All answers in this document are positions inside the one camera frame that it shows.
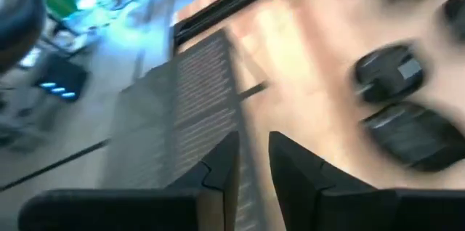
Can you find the dark rounded object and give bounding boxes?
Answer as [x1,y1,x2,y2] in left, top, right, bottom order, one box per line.
[0,0,47,75]

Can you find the black box with blue lights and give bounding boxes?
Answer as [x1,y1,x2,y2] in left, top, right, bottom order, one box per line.
[33,54,91,104]

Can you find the black aluminium frame rail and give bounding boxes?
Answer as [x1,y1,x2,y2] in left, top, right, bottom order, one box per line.
[171,0,288,49]

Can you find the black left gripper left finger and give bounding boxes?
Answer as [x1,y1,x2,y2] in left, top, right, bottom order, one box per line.
[17,131,241,231]

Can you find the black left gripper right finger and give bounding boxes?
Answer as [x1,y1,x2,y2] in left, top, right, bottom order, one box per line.
[267,131,465,231]

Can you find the black perforated metal shelf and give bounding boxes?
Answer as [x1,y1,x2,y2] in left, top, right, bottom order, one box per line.
[100,28,270,231]

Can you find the black rounded mini plate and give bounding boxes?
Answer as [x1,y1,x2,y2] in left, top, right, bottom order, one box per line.
[442,0,465,44]
[362,100,465,173]
[353,43,426,105]

